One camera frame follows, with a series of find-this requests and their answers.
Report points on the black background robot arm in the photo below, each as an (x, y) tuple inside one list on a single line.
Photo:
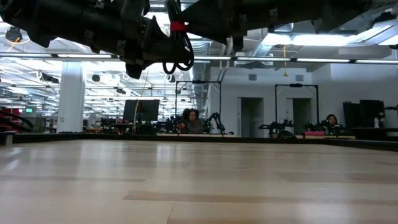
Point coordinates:
[(317, 127), (170, 124), (275, 126), (216, 119)]

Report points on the black ceiling spotlight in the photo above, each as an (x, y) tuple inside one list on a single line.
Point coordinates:
[(95, 77), (171, 78)]

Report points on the black desk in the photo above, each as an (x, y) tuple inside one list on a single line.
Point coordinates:
[(373, 132)]

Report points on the person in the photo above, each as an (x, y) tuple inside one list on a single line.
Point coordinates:
[(192, 123), (332, 120)]

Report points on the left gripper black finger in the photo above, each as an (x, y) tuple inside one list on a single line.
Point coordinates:
[(157, 43)]

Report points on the long overhead light bar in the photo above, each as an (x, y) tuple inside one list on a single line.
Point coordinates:
[(84, 56)]

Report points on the red object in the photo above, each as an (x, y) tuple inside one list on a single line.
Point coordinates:
[(9, 111)]

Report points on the thin wooden pole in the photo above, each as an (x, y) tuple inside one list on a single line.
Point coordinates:
[(136, 115)]

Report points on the square wall vent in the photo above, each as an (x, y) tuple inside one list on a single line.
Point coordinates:
[(299, 77), (252, 77)]

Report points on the small grey block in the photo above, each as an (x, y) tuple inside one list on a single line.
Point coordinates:
[(7, 138)]

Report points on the grey ventilation duct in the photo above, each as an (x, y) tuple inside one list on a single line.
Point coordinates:
[(200, 84)]

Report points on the white square pillar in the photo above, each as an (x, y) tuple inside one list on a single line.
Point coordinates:
[(71, 102)]

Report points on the wooden background table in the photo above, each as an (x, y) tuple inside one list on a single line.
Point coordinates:
[(224, 135), (335, 136)]

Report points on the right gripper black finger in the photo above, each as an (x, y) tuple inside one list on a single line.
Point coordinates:
[(208, 18)]

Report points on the black computer monitor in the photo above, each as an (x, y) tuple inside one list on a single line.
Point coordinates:
[(146, 110)]

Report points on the grey doorway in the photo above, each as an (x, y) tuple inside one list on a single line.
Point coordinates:
[(300, 115), (250, 115)]

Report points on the black rig frame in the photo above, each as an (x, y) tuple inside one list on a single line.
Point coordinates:
[(275, 102), (176, 99)]

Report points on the black ceiling camera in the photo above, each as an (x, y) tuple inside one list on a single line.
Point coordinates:
[(13, 33)]

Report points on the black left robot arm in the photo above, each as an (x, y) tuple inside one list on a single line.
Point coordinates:
[(62, 21)]

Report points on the green exit sign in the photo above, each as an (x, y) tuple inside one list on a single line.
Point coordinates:
[(29, 110)]

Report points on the black cabinet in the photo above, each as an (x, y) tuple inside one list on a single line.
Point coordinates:
[(363, 113)]

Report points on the pink box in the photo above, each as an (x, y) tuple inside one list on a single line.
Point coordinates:
[(314, 133)]

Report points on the white bottle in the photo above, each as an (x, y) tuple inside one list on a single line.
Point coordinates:
[(376, 123)]

